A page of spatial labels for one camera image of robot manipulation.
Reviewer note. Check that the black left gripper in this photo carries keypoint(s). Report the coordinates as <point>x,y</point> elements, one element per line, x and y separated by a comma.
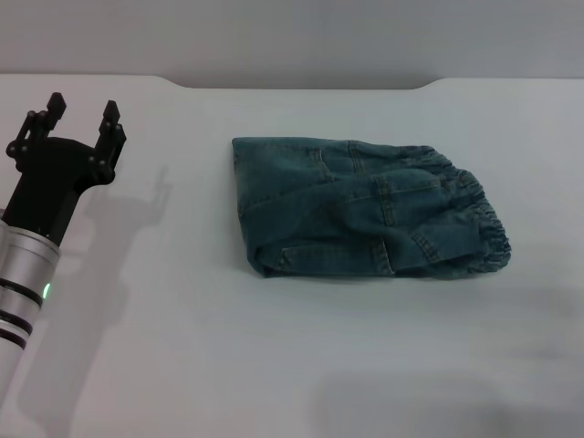
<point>50,178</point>

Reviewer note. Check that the blue denim shorts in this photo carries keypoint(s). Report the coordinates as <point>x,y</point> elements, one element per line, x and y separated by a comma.
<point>347,214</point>

